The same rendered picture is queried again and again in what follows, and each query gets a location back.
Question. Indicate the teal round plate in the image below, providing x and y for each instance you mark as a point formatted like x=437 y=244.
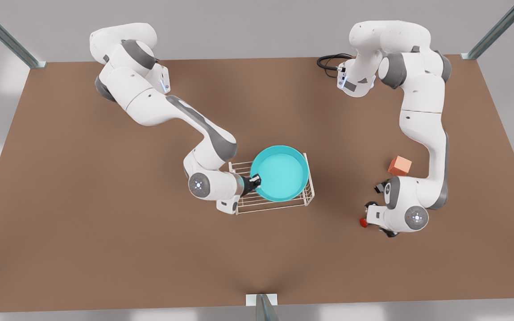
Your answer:
x=281 y=174

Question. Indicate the red button switch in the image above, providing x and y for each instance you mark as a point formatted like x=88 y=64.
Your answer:
x=363 y=222

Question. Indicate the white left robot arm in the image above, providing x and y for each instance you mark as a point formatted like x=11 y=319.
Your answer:
x=422 y=107

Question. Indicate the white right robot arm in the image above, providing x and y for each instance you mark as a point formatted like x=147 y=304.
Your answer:
x=150 y=100

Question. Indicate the orange cube block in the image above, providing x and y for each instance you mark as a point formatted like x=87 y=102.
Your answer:
x=400 y=166

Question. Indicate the silver frame post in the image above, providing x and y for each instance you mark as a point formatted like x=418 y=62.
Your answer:
x=498 y=29
x=262 y=307
x=5 y=34

